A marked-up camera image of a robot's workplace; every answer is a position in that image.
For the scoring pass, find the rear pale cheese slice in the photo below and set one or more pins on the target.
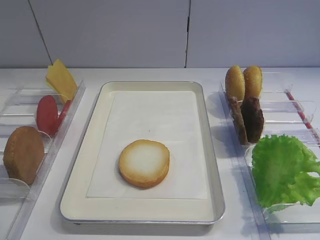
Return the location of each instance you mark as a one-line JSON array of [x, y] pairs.
[[50, 76]]

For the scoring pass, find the red tomato slice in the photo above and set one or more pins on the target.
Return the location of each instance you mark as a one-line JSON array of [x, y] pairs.
[[47, 115], [62, 116]]

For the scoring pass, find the right golden bun top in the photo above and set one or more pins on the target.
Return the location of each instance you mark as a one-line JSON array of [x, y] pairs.
[[253, 78]]

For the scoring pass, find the thin brown meat patty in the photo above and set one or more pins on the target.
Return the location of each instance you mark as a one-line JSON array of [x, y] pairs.
[[238, 120]]

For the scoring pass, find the front red tomato slice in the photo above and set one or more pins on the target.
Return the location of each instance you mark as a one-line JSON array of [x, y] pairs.
[[47, 115]]

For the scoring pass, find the golden bun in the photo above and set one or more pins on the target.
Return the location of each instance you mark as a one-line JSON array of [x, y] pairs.
[[253, 78], [235, 83]]

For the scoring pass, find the brown bun slice left rack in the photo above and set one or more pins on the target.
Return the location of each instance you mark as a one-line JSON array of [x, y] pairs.
[[23, 154]]

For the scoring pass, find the dark brown meat patty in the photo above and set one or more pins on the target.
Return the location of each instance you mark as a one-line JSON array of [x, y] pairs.
[[253, 118]]

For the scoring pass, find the rear red tomato slice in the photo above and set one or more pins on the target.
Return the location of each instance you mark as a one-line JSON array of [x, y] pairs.
[[62, 116]]

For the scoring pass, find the right clear acrylic rack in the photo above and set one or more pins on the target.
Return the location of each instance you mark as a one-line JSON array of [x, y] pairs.
[[284, 114]]

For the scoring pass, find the clear acrylic rack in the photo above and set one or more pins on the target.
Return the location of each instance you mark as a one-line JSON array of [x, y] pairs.
[[284, 114], [18, 108]]

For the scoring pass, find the white paper liner sheet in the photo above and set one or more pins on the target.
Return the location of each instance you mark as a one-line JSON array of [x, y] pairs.
[[168, 117]]

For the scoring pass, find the front yellow cheese slice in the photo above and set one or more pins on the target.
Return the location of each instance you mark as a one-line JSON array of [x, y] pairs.
[[63, 82]]

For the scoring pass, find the left golden bun top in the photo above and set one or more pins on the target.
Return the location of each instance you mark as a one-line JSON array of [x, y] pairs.
[[235, 83]]

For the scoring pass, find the green lettuce leaf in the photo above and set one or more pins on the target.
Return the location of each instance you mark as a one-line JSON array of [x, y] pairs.
[[281, 168]]

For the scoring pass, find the cream metal baking tray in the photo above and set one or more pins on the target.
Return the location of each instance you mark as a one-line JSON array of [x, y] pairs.
[[76, 206]]

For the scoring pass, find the bun slice with white face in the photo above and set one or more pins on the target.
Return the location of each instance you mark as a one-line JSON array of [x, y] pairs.
[[144, 163]]

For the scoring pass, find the left clear acrylic rack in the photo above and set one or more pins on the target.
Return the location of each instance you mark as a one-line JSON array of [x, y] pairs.
[[18, 108]]

